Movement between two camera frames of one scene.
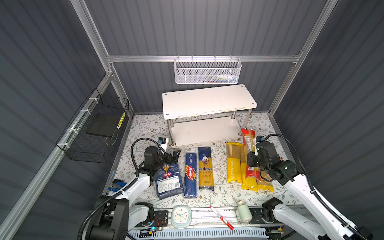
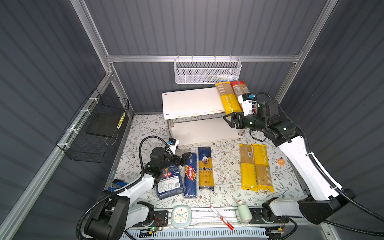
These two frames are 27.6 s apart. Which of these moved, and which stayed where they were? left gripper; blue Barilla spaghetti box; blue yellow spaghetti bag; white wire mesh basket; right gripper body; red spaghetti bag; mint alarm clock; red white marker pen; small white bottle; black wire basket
Moved: right gripper body; red spaghetti bag; left gripper
Stayed: blue Barilla spaghetti box; blue yellow spaghetti bag; black wire basket; mint alarm clock; small white bottle; white wire mesh basket; red white marker pen
